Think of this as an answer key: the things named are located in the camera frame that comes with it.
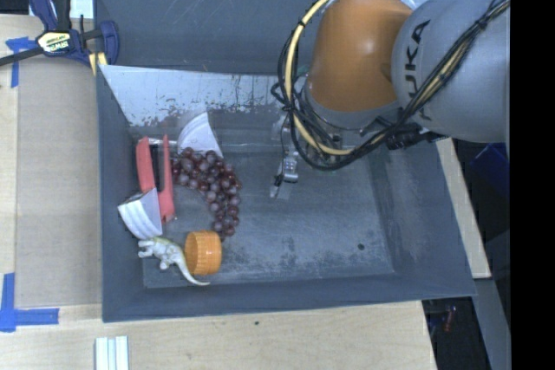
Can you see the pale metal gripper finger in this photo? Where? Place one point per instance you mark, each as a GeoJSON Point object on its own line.
{"type": "Point", "coordinates": [277, 187]}
{"type": "Point", "coordinates": [290, 171]}

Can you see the grey metal bin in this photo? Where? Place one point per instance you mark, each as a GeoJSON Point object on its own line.
{"type": "Point", "coordinates": [312, 229]}

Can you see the dark red grape bunch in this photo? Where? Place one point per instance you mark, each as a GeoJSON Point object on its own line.
{"type": "Point", "coordinates": [217, 182]}

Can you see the white ribbed paper cup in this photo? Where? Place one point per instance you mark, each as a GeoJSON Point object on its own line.
{"type": "Point", "coordinates": [139, 214]}
{"type": "Point", "coordinates": [200, 136]}

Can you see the orange plastic cap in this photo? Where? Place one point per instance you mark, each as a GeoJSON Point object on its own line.
{"type": "Point", "coordinates": [203, 253]}

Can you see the white toy dinosaur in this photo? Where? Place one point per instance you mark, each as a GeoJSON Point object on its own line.
{"type": "Point", "coordinates": [167, 251]}

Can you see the red and black stapler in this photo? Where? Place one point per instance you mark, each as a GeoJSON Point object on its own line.
{"type": "Point", "coordinates": [149, 169]}

